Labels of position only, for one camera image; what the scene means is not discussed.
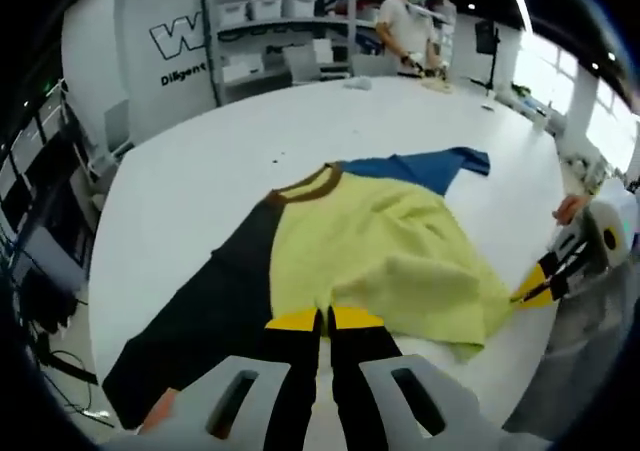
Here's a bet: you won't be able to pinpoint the black floor cable bundle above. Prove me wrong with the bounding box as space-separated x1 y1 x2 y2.
19 290 116 430

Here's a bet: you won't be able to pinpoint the person's right hand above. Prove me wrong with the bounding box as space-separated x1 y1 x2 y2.
551 194 590 226

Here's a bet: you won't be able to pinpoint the grey chair back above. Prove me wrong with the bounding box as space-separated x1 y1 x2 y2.
283 45 321 86
352 53 401 78

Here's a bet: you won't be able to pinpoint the grey metal shelf unit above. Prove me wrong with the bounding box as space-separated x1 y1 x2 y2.
199 0 381 105

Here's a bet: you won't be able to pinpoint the yellow blue grey garment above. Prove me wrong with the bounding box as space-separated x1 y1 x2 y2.
102 146 514 430

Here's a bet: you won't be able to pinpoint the black tripod stand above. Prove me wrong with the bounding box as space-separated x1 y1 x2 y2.
474 19 504 92

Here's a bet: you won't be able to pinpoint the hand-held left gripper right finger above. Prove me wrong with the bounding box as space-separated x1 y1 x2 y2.
327 305 506 451

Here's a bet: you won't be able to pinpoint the white storage bin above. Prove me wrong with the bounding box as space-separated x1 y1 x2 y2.
282 0 317 17
219 0 250 27
248 0 284 21

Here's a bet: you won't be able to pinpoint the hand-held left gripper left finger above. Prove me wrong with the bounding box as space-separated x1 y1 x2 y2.
107 306 322 451

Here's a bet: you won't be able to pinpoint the person's left hand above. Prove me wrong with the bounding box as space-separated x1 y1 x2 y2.
138 387 180 436

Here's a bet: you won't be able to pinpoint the white box on shelf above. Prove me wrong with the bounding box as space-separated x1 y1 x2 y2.
222 53 264 80

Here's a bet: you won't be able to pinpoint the ceiling spotlights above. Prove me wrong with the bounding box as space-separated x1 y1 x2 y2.
437 0 617 71

